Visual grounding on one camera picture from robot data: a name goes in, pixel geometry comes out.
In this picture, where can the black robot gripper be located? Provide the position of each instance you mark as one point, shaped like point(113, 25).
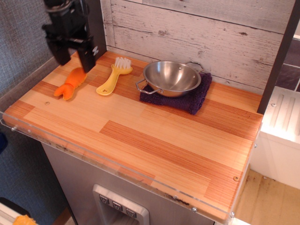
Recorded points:
point(68, 29)

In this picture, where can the yellow brush with white bristles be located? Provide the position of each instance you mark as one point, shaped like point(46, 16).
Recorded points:
point(122, 66)

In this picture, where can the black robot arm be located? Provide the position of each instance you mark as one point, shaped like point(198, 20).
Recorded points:
point(64, 4)

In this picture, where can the orange plush toy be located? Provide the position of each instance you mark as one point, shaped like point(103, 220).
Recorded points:
point(75, 79)

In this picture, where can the clear acrylic edge guard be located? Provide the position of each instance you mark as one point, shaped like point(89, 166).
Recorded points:
point(196, 161)

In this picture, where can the grey toy fridge cabinet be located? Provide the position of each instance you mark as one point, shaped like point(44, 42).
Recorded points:
point(77, 179)

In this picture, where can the dark purple cloth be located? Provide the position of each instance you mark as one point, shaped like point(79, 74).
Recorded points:
point(191, 102)

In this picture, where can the silver dispenser panel with buttons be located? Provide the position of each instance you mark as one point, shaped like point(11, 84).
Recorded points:
point(113, 207)

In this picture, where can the yellow object at bottom left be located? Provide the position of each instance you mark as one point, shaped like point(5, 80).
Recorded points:
point(24, 220)

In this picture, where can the white toy sink unit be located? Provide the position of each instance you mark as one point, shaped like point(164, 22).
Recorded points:
point(277, 149)

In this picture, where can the metal bowl with handles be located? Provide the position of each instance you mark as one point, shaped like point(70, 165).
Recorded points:
point(169, 78)

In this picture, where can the dark grey vertical post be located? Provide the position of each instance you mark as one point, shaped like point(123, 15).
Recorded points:
point(280, 57)

